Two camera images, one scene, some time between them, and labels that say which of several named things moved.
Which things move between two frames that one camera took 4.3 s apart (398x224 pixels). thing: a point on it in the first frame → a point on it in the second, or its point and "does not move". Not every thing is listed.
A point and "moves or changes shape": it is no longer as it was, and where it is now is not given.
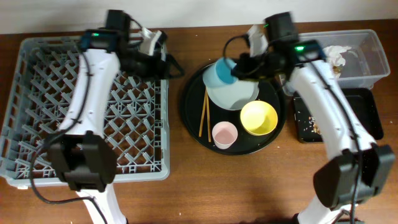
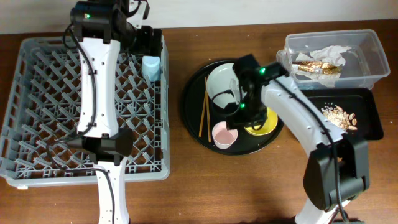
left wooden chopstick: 203,111 does not move
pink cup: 224,133 does not move
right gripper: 245,61 → 237,116
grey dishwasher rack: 40,87 does not move
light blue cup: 219,73 moves or changes shape
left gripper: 165,67 → 152,43
